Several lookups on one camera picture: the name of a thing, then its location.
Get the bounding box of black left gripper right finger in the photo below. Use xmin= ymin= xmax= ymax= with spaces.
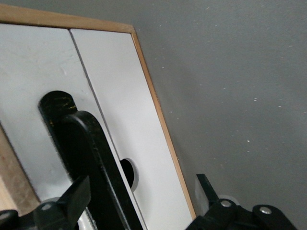
xmin=186 ymin=173 xmax=298 ymax=230

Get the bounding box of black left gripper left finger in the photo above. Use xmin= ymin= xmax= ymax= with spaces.
xmin=0 ymin=175 xmax=92 ymax=230

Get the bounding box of white-front drawer with black handle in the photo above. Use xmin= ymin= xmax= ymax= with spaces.
xmin=0 ymin=23 xmax=147 ymax=230

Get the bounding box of wooden drawer cabinet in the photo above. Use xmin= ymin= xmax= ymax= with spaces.
xmin=0 ymin=3 xmax=197 ymax=230

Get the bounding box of dark grey table cover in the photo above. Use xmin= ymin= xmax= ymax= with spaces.
xmin=0 ymin=0 xmax=307 ymax=230

